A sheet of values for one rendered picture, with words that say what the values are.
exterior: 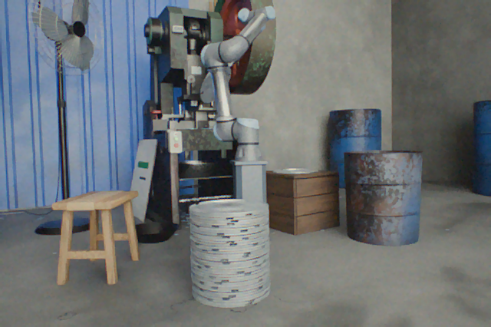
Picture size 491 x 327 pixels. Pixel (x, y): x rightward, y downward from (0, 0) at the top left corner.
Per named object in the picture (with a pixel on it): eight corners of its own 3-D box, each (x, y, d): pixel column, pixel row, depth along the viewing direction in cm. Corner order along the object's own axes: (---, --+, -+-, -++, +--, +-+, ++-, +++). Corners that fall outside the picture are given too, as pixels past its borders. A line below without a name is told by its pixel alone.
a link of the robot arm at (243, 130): (251, 142, 194) (250, 116, 193) (230, 143, 202) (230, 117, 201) (263, 142, 204) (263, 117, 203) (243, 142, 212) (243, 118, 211)
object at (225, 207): (281, 203, 143) (280, 201, 143) (245, 218, 118) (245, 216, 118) (217, 199, 157) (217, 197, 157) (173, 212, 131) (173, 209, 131)
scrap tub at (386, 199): (439, 239, 201) (440, 150, 199) (383, 251, 182) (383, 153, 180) (380, 225, 239) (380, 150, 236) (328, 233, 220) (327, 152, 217)
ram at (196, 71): (209, 94, 264) (208, 52, 262) (189, 94, 257) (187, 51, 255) (200, 97, 279) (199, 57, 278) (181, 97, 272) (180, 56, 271)
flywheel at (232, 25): (248, 106, 311) (290, 50, 251) (225, 105, 302) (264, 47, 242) (230, 37, 336) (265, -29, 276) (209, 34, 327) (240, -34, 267)
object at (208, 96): (229, 90, 261) (228, 90, 261) (232, 56, 238) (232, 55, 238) (200, 110, 245) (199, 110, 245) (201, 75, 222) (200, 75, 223)
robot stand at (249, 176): (271, 245, 198) (269, 160, 196) (236, 247, 195) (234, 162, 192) (263, 236, 216) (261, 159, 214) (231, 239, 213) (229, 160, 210)
